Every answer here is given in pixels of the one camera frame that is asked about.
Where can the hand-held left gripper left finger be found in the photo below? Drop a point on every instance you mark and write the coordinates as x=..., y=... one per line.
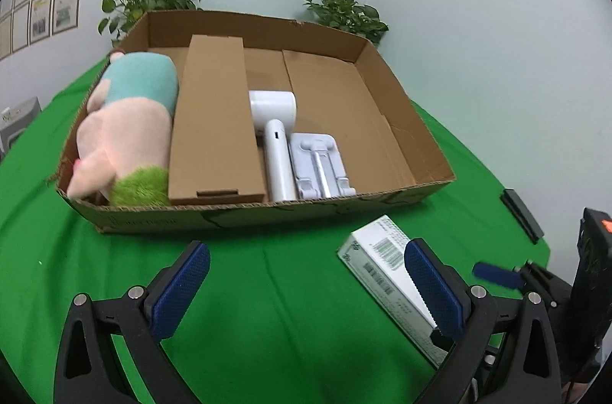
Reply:
x=184, y=289

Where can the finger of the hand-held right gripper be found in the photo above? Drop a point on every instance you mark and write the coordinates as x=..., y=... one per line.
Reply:
x=492, y=274

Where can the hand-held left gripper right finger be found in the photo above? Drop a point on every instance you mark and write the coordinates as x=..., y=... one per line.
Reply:
x=432, y=289

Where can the white barcode packaging box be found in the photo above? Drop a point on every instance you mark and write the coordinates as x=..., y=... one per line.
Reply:
x=382, y=260

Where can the long cardboard box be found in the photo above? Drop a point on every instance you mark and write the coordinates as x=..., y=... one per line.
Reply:
x=215, y=122

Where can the white hair dryer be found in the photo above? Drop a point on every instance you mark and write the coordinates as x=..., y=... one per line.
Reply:
x=277, y=145

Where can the pink and blue plush toy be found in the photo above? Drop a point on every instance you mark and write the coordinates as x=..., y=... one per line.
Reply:
x=129, y=126

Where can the white folding phone stand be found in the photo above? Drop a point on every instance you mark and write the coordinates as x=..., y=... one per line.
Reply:
x=311, y=145

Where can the large cardboard box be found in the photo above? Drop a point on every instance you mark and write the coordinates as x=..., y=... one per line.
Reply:
x=334, y=98

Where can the black rectangular bar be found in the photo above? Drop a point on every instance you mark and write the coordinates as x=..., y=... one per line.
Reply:
x=523, y=215

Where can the green tablecloth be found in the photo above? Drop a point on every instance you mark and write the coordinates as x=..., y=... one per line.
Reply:
x=287, y=289

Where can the grey metal box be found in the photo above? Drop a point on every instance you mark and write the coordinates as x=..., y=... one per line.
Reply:
x=19, y=122

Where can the small potted green plant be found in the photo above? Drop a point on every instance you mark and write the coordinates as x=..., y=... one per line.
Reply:
x=344, y=14

